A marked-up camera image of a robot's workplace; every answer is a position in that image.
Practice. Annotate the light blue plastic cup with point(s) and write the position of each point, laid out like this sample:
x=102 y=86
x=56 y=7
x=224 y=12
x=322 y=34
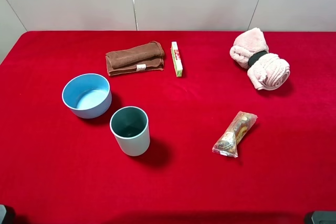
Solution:
x=130 y=127

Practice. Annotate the red velvet tablecloth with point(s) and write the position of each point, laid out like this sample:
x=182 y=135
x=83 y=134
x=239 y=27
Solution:
x=58 y=168

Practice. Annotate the white green toothpaste box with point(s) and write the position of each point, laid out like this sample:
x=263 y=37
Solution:
x=176 y=59

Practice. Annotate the folded brown towel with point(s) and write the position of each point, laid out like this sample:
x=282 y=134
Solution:
x=146 y=57

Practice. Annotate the packaged pastry snack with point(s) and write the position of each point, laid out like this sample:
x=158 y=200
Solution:
x=240 y=125

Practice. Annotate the blue plastic bowl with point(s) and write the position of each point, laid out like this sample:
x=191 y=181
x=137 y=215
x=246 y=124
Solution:
x=88 y=95

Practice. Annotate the rolled pink towel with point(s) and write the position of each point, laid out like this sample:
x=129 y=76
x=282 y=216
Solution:
x=266 y=71

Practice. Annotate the black base block right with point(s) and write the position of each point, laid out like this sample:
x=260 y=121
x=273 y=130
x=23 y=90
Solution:
x=320 y=217

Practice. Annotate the black base block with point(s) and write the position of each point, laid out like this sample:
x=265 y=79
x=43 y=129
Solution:
x=7 y=214
x=320 y=217

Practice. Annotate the black base block left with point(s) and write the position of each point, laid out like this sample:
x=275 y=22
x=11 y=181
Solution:
x=7 y=214

